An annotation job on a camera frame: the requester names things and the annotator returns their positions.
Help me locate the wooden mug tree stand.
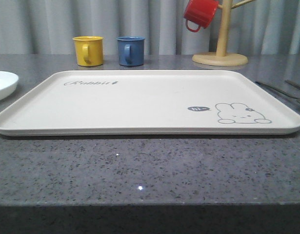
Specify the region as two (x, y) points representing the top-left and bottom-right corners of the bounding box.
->
(192, 0), (253, 66)

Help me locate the silver metal fork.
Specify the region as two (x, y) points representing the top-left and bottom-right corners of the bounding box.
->
(255, 81), (300, 104)

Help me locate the white round plate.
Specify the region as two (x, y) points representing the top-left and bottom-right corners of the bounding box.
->
(0, 71), (19, 100)

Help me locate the cream rabbit serving tray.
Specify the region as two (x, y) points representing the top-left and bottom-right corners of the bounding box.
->
(0, 70), (300, 136)

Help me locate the yellow enamel mug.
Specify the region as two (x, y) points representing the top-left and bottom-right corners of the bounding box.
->
(73, 36), (103, 67)

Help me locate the red enamel mug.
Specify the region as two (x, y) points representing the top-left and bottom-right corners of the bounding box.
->
(183, 0), (219, 32)

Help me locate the blue enamel mug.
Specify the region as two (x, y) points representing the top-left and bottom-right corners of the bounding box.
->
(117, 37), (145, 66)

